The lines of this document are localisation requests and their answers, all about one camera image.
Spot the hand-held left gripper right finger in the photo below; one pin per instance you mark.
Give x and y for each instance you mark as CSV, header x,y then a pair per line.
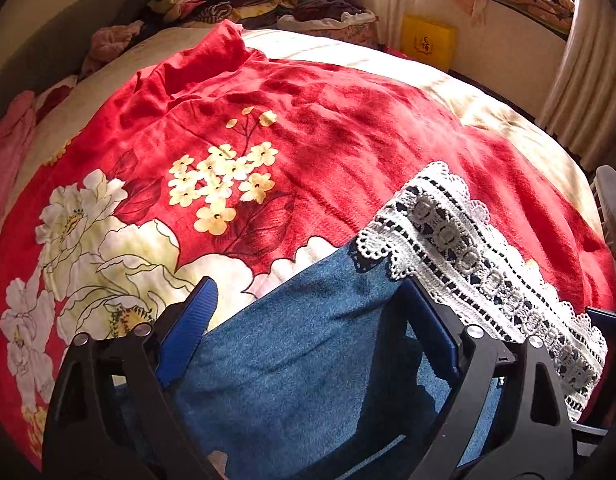
x,y
440,340

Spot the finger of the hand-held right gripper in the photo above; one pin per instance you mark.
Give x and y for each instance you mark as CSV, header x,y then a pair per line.
x,y
590,432
605,319

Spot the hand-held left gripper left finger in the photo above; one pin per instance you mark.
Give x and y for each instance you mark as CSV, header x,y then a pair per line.
x,y
188,330

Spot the blue denim pants lace hem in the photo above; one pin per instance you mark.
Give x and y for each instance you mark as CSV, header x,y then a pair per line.
x,y
298,360

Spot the red floral blanket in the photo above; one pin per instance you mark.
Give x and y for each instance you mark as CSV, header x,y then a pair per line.
x,y
338,125

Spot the pink quilt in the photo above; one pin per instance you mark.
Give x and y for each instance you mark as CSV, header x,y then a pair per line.
x,y
8,160

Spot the beige curtain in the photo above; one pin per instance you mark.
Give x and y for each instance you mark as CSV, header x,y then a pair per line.
x,y
587,60

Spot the dark red cloth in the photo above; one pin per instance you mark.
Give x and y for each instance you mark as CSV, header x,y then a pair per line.
x,y
58,95

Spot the pink fuzzy cloth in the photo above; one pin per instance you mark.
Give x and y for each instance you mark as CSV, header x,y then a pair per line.
x,y
113,40

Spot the yellow paper bag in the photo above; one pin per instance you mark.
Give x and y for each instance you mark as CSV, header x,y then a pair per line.
x,y
427,40

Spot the grey bed headboard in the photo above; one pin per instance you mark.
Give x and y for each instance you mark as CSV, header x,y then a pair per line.
x,y
53,45

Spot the pink floral ruffled cushion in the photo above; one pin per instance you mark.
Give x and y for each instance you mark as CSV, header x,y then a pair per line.
x,y
348,32

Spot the orange floral blanket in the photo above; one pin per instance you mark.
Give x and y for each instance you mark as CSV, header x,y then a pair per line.
x,y
532,0

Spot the dark purple cloth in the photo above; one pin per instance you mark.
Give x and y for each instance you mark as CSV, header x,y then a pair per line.
x,y
333,2

